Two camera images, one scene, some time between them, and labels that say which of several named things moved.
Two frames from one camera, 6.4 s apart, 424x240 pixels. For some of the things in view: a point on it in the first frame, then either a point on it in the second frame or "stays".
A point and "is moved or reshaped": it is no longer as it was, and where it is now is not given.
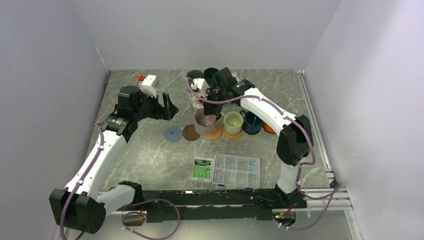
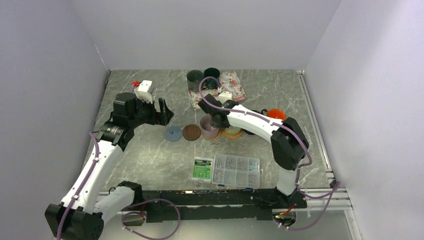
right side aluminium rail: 317,124 stays
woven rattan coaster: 230,136 stays
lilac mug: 204,124 is moved or reshaped
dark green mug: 210,75 stays
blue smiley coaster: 173,133 stays
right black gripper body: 218,95 -> 213,123
